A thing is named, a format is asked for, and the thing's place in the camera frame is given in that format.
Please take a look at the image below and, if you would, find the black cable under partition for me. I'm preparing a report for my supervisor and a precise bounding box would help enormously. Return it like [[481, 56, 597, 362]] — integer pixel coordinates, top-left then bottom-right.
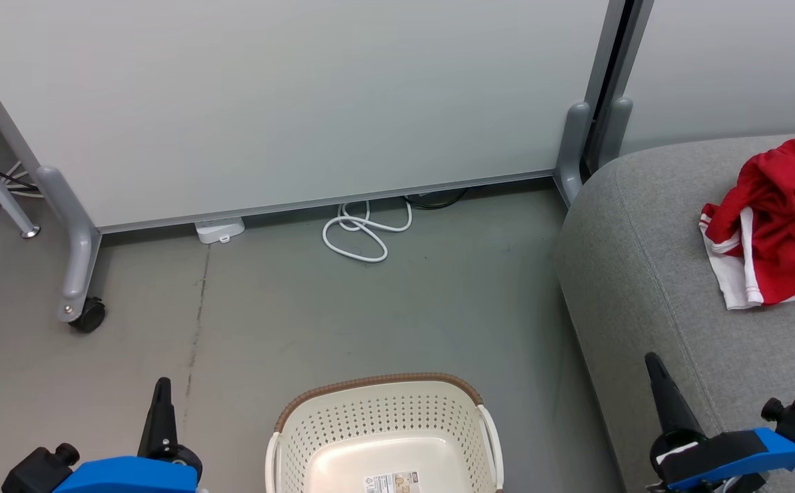
[[403, 186, 471, 211]]

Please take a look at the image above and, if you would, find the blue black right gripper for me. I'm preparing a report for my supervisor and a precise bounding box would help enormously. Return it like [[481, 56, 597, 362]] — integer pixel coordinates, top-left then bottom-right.
[[644, 352, 795, 493]]

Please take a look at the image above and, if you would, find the narrow white partition panel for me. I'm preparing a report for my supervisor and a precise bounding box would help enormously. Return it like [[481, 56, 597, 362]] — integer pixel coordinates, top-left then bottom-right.
[[603, 0, 795, 157]]

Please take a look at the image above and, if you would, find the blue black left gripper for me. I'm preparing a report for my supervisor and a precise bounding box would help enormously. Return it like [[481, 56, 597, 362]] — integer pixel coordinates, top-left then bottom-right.
[[53, 377, 205, 493]]

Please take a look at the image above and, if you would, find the coiled white power cable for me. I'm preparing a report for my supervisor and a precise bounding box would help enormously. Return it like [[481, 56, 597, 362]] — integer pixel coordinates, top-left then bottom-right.
[[321, 199, 414, 264]]

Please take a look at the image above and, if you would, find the red and white garment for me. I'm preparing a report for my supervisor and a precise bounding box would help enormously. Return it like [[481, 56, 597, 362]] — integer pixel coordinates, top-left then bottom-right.
[[698, 139, 795, 311]]

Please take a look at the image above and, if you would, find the white power strip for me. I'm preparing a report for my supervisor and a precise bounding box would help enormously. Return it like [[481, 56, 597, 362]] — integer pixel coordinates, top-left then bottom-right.
[[194, 216, 246, 245]]

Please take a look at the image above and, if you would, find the grey partition foot with caster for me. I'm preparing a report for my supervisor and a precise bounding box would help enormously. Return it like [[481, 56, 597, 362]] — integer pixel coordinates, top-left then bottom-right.
[[36, 165, 102, 323]]

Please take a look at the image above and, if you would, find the grey fabric sofa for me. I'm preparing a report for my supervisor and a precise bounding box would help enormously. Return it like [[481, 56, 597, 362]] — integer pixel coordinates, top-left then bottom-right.
[[555, 130, 795, 493]]

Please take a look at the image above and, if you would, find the wide white partition panel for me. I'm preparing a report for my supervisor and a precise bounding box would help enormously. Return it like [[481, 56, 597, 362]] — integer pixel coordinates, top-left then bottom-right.
[[0, 0, 629, 235]]

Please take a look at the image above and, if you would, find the black caster wheel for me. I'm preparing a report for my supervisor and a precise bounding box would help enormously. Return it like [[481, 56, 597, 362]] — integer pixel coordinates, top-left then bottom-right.
[[68, 296, 108, 335]]

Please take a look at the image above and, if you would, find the cream perforated laundry basket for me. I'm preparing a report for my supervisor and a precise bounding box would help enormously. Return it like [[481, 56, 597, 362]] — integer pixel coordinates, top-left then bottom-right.
[[265, 372, 505, 493]]

